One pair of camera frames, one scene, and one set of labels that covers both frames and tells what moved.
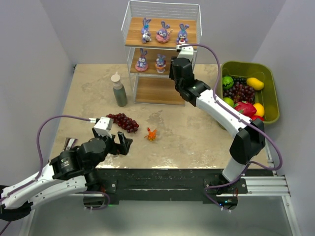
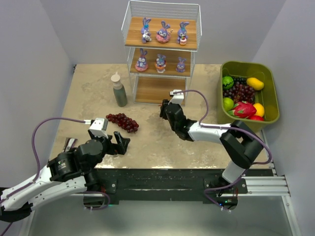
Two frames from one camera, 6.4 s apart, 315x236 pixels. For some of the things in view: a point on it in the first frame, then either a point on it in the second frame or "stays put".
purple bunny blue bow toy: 146,35 stays put
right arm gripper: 177,71 -> 171,113
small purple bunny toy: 182,35 stays put
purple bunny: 163,35 stays put
